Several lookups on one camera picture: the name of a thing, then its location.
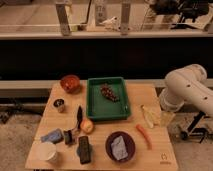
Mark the clear plastic cup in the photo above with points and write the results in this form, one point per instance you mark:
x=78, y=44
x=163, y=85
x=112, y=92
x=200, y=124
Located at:
x=166, y=118

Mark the dark purple plate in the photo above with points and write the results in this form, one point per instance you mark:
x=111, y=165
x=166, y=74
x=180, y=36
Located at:
x=129, y=142

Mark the small metal cup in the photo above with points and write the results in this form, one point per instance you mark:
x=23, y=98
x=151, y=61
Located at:
x=59, y=104

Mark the orange apple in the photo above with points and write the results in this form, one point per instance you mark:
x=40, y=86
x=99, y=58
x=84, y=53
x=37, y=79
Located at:
x=87, y=126

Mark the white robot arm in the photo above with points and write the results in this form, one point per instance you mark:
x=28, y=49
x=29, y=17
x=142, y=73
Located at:
x=186, y=85

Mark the black handled brush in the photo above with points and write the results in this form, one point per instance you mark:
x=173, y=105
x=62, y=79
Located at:
x=69, y=135

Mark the black wheeled stand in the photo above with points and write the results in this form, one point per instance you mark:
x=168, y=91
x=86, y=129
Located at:
x=193, y=130

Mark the green plastic tray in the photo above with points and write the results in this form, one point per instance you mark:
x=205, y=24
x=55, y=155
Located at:
x=107, y=99

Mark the orange carrot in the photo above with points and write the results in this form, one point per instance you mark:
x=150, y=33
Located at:
x=145, y=135

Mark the grey crumpled cloth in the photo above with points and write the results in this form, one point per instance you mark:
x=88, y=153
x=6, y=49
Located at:
x=118, y=148

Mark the black remote control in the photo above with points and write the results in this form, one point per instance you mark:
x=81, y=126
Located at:
x=84, y=150

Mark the dark pinecone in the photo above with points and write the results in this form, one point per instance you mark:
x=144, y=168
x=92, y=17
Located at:
x=108, y=93

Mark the white paper cup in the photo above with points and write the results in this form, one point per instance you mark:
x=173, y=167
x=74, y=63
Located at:
x=47, y=152

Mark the blue sponge block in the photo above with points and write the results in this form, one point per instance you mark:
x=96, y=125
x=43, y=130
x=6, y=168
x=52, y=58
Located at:
x=55, y=136

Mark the red-brown bowl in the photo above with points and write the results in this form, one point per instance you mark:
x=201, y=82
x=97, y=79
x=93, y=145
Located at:
x=70, y=83

